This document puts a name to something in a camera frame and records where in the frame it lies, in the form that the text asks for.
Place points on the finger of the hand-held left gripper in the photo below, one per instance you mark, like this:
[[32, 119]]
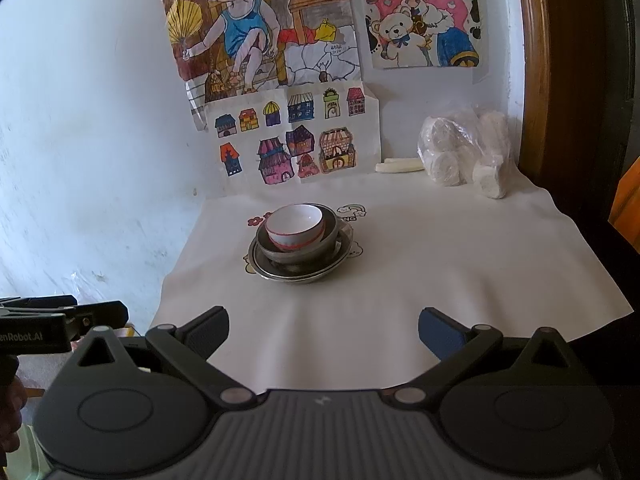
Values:
[[40, 302], [105, 314]]

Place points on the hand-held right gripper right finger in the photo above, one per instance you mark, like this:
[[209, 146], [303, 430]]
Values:
[[440, 334]]

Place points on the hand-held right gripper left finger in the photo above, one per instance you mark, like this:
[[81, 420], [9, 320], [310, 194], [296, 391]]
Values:
[[210, 330]]

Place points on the large steel plate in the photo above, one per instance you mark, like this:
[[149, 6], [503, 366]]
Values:
[[295, 276]]

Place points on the white bowl with red rim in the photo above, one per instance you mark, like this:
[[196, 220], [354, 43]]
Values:
[[295, 227]]

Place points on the steel bowl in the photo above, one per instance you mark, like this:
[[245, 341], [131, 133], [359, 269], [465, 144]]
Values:
[[325, 242]]

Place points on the person's left hand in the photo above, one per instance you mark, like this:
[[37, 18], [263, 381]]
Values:
[[10, 415]]

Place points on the white printed tablecloth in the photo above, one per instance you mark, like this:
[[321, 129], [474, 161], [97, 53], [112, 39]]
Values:
[[400, 285]]

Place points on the green plastic thing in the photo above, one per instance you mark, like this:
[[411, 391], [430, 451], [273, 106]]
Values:
[[32, 460]]

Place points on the plastic bag of white blocks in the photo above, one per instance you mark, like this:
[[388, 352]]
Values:
[[465, 150]]

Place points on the drawing of colourful houses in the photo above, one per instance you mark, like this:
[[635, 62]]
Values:
[[295, 135]]

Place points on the orange cloth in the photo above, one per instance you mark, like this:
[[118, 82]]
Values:
[[627, 210]]

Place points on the drawing of child with fan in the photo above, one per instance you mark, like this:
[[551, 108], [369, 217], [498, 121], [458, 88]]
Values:
[[240, 35]]

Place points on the drawing of girl with teddy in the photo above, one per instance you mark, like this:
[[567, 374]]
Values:
[[420, 15]]

